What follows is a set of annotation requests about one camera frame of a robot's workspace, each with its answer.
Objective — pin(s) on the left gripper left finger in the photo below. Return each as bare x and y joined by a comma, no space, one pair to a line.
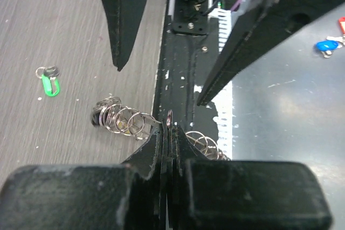
101,196

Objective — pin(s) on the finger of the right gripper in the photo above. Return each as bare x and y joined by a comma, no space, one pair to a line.
263,26
123,21

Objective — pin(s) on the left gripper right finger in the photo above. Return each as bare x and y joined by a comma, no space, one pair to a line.
218,194

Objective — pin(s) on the large keyring with many rings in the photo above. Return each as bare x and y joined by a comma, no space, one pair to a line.
117,118

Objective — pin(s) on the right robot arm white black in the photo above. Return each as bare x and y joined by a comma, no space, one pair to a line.
191,15

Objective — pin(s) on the red key tag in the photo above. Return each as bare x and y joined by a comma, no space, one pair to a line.
341,22

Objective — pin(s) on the blue key tag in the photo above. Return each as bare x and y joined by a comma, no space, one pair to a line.
327,47

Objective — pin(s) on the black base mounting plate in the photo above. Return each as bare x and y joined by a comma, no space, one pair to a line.
185,63

